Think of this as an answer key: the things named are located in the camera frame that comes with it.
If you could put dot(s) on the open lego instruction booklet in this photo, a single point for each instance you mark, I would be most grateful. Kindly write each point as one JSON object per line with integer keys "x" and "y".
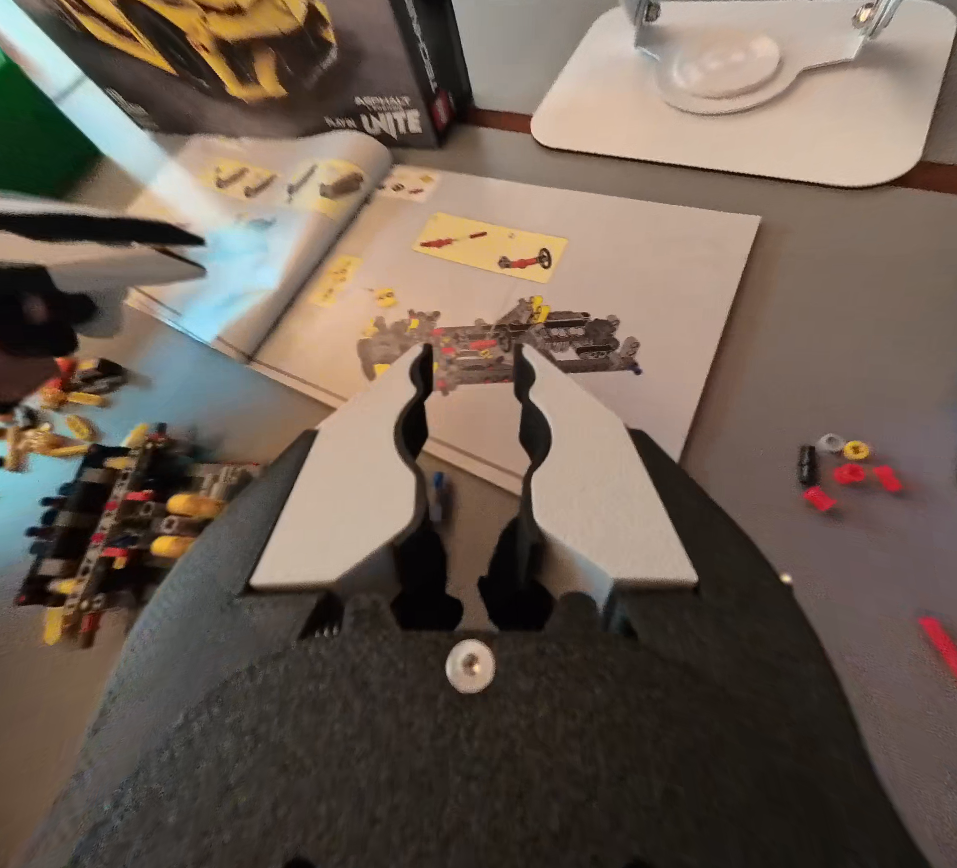
{"x": 635, "y": 270}

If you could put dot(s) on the green cardboard box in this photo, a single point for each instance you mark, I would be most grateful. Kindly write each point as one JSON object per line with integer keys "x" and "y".
{"x": 37, "y": 135}

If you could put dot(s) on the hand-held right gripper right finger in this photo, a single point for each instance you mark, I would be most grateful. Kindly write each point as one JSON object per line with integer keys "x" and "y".
{"x": 605, "y": 509}

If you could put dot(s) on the lego car chassis model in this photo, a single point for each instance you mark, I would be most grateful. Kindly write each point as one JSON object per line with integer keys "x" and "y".
{"x": 112, "y": 509}

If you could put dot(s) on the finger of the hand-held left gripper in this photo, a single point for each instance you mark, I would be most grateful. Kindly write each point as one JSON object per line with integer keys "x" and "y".
{"x": 75, "y": 210}
{"x": 112, "y": 262}

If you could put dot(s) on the person's left hand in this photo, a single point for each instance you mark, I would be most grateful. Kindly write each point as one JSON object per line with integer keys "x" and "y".
{"x": 22, "y": 382}

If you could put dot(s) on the white monitor stand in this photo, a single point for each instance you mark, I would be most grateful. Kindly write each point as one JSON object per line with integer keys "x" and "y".
{"x": 748, "y": 120}

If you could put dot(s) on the blue and grey lego pin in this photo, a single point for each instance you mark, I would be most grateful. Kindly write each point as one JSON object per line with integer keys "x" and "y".
{"x": 441, "y": 494}

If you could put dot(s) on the pile of yellow lego pieces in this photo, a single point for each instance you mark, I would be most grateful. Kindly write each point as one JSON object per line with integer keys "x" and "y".
{"x": 67, "y": 427}

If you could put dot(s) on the pile of red blue pins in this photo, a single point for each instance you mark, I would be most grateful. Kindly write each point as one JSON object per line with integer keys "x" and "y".
{"x": 848, "y": 473}

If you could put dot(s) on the lego set box yellow car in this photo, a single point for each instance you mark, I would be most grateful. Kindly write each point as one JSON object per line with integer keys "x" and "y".
{"x": 224, "y": 23}

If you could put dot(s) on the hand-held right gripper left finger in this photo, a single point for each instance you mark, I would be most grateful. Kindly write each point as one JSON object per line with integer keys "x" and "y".
{"x": 344, "y": 509}

